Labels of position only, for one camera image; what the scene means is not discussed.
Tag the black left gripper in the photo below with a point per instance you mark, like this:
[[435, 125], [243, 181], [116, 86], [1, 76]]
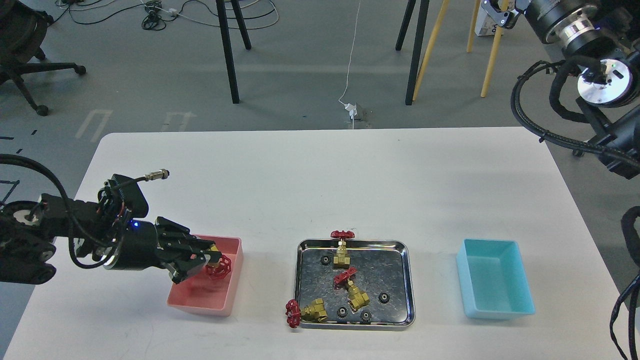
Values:
[[163, 244]]

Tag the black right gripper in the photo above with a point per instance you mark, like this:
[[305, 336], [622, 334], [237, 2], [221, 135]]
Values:
[[549, 19]]

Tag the brass valve red handle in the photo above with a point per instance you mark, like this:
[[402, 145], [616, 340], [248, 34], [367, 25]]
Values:
[[314, 312], [220, 269], [357, 298], [341, 259]]

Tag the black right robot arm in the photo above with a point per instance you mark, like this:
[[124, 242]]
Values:
[[599, 41]]

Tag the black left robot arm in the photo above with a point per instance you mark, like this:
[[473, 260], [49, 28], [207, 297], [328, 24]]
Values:
[[110, 233]]

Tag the white cardboard box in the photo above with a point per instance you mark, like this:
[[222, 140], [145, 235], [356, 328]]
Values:
[[484, 25]]

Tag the pink plastic box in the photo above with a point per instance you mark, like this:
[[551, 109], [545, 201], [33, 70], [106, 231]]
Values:
[[205, 296]]

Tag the blue plastic box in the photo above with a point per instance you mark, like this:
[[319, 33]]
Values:
[[493, 280]]

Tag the yellow wooden leg middle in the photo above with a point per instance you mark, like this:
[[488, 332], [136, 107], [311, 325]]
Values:
[[471, 34]]

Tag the yellow wooden leg left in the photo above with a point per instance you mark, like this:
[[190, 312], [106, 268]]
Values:
[[430, 46]]

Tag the black easel leg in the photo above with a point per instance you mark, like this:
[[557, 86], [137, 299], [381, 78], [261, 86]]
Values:
[[419, 38]]

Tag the white plug adapter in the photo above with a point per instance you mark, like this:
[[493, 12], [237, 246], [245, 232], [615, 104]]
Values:
[[353, 111]]

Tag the shiny metal tray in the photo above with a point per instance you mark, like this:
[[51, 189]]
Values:
[[382, 266]]

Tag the black office chair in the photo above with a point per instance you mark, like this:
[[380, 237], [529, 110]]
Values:
[[22, 32]]

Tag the brass valve bottom red handle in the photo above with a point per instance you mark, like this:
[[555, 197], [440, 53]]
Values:
[[314, 312]]

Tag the brass valve top red handle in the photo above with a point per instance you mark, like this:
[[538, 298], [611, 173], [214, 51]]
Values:
[[341, 259]]

